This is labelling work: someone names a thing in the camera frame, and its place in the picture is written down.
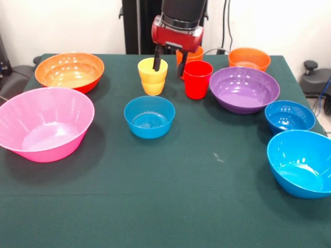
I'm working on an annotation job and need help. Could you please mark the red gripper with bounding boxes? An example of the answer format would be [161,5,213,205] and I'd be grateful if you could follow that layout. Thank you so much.
[151,15,205,78]

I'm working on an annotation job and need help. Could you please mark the yellow cup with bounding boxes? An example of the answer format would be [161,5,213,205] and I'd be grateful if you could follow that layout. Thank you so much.
[137,57,169,96]

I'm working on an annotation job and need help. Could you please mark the small light blue bowl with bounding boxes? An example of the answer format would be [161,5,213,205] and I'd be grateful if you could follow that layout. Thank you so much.
[123,95,176,140]

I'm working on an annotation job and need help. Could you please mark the orange cup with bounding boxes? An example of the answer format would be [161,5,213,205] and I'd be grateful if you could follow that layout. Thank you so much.
[175,45,204,80]

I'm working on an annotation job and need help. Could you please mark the red cup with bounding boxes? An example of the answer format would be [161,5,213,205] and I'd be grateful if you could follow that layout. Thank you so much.
[183,60,214,100]

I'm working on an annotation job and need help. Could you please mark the small orange bowl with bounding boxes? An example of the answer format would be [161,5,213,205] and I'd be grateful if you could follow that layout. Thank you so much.
[228,47,272,72]

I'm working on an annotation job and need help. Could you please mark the purple bowl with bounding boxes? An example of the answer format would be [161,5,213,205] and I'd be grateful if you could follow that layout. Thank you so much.
[209,66,280,115]

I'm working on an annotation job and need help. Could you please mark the large orange bowl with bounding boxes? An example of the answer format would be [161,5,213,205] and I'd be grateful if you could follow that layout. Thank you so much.
[35,52,105,94]

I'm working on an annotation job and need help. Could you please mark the dark green table cloth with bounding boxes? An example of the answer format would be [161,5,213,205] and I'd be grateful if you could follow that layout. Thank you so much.
[0,53,331,248]

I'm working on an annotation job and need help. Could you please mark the small dark blue bowl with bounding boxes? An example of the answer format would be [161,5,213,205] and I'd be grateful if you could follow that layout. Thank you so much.
[264,100,317,135]

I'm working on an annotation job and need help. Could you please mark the large pink bowl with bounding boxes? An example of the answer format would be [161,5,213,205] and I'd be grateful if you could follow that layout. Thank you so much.
[0,87,95,163]

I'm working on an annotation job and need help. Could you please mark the large light blue bowl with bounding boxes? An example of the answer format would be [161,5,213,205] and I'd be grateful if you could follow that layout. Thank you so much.
[266,130,331,199]

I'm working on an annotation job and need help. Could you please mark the black hanging cable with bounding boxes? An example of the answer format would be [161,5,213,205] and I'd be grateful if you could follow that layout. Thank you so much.
[221,0,234,55]

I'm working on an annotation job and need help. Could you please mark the blue cable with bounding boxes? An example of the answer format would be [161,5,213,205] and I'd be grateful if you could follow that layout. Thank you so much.
[312,77,331,136]

